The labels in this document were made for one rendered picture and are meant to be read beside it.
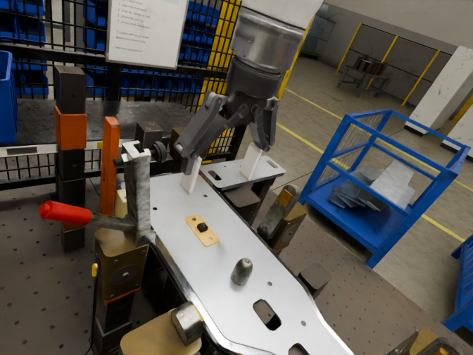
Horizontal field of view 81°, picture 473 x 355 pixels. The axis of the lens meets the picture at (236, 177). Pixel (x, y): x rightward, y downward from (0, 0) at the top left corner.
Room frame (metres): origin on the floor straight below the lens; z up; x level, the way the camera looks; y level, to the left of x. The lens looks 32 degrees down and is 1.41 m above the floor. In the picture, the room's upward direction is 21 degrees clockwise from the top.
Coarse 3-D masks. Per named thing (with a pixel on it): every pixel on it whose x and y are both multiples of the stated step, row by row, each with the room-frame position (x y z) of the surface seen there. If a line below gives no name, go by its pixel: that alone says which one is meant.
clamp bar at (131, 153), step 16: (128, 144) 0.29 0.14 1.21; (160, 144) 0.31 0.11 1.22; (128, 160) 0.27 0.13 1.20; (144, 160) 0.28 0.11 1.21; (160, 160) 0.31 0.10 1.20; (128, 176) 0.29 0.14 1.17; (144, 176) 0.28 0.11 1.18; (128, 192) 0.29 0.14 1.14; (144, 192) 0.29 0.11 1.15; (128, 208) 0.30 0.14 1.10; (144, 208) 0.29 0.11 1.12; (144, 224) 0.29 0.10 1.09
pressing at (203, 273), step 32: (160, 192) 0.48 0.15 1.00; (160, 224) 0.39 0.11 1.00; (224, 224) 0.46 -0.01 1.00; (160, 256) 0.32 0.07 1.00; (192, 256) 0.34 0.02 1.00; (224, 256) 0.37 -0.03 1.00; (256, 256) 0.40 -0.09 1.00; (192, 288) 0.28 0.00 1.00; (224, 288) 0.30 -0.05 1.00; (256, 288) 0.33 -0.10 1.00; (288, 288) 0.35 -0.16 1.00; (224, 320) 0.25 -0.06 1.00; (256, 320) 0.27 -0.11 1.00; (288, 320) 0.29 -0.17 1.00; (320, 320) 0.31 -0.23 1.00; (224, 352) 0.21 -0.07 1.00; (256, 352) 0.22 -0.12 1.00; (288, 352) 0.24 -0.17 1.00; (320, 352) 0.26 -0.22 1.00; (352, 352) 0.28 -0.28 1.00
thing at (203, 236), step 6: (192, 216) 0.44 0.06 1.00; (198, 216) 0.45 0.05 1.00; (186, 222) 0.42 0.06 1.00; (192, 222) 0.42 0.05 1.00; (198, 222) 0.43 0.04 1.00; (204, 222) 0.44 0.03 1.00; (192, 228) 0.41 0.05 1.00; (198, 228) 0.41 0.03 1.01; (204, 228) 0.41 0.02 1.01; (210, 228) 0.43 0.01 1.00; (198, 234) 0.40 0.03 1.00; (204, 234) 0.40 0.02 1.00; (210, 234) 0.41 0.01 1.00; (204, 240) 0.39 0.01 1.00; (216, 240) 0.40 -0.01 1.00; (204, 246) 0.38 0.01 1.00
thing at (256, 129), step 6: (252, 108) 0.41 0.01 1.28; (258, 108) 0.41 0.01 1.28; (258, 114) 0.42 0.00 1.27; (258, 120) 0.42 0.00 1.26; (252, 126) 0.44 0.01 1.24; (258, 126) 0.43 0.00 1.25; (252, 132) 0.46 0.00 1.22; (258, 132) 0.44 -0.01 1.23; (258, 138) 0.45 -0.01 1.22; (264, 138) 0.46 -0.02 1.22; (264, 144) 0.46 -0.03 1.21; (264, 150) 0.46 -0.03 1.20
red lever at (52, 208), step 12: (48, 204) 0.22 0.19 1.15; (60, 204) 0.22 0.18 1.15; (48, 216) 0.20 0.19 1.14; (60, 216) 0.21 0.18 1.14; (72, 216) 0.22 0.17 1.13; (84, 216) 0.24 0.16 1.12; (96, 216) 0.25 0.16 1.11; (108, 216) 0.27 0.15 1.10; (108, 228) 0.26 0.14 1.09; (120, 228) 0.27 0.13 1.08; (132, 228) 0.29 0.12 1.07
